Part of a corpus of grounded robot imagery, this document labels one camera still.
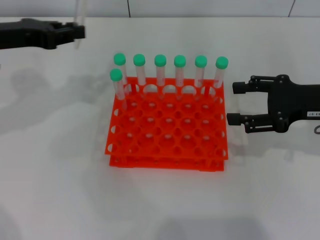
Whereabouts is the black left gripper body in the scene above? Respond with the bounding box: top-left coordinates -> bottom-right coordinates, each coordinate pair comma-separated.
0,18 -> 59,51

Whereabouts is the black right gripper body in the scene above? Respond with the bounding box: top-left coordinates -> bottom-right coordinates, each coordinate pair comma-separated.
266,73 -> 320,134

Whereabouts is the clear test tube green cap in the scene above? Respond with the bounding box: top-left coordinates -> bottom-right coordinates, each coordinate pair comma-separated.
193,55 -> 208,100
154,54 -> 168,98
132,53 -> 149,97
113,52 -> 130,96
211,56 -> 229,98
173,54 -> 187,100
73,0 -> 86,50
109,68 -> 128,112

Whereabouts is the orange test tube rack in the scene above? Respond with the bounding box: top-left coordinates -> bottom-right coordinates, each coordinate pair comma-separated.
104,76 -> 230,173

